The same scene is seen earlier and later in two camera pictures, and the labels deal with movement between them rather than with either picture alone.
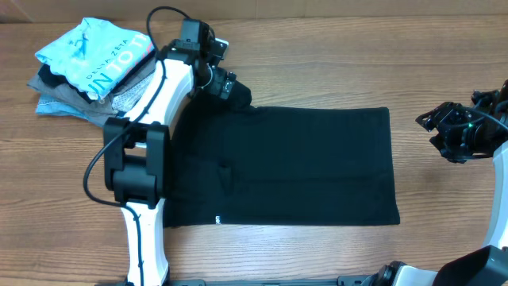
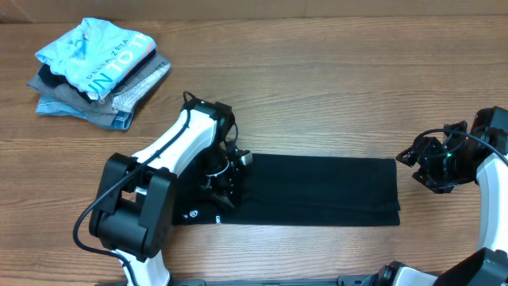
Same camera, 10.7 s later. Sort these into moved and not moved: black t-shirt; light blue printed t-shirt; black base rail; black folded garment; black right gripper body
Moved: black right gripper body; black t-shirt
Not moved: light blue printed t-shirt; black base rail; black folded garment
